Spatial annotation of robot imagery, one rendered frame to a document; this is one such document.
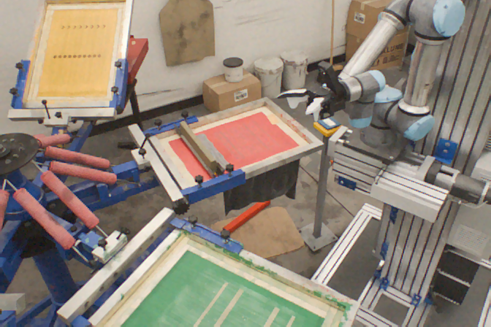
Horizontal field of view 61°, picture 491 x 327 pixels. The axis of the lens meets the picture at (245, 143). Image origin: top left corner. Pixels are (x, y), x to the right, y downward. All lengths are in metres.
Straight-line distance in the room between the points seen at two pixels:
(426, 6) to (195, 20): 2.88
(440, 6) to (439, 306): 1.68
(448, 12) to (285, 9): 3.32
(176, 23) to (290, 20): 1.34
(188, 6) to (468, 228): 2.98
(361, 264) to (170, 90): 2.59
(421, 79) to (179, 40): 2.88
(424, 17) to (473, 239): 1.07
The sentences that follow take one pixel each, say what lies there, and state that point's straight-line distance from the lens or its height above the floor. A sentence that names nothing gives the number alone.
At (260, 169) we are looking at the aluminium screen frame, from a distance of 2.10.
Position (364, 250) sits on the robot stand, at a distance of 2.81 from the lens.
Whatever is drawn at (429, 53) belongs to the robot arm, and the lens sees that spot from 1.56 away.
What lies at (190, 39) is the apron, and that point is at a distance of 4.18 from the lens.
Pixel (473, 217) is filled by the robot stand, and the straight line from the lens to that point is 2.08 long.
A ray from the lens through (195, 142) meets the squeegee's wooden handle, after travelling 2.17.
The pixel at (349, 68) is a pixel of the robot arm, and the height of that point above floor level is 1.65.
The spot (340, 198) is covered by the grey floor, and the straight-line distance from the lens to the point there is 3.42.
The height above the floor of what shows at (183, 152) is 0.96.
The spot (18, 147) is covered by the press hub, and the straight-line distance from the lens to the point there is 1.97.
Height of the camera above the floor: 2.32
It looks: 36 degrees down
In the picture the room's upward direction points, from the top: 2 degrees counter-clockwise
